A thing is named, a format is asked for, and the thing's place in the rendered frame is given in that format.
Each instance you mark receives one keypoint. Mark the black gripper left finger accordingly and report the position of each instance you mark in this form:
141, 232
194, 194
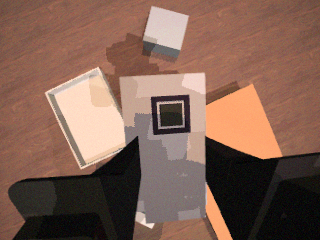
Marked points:
110, 191

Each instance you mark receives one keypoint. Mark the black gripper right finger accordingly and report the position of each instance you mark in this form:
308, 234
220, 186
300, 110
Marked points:
243, 185

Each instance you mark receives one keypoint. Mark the cream rectangular tray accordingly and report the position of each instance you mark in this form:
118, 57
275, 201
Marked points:
89, 116

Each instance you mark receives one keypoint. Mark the orange rectangular panel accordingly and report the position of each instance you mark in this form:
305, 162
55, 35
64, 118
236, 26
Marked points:
237, 120

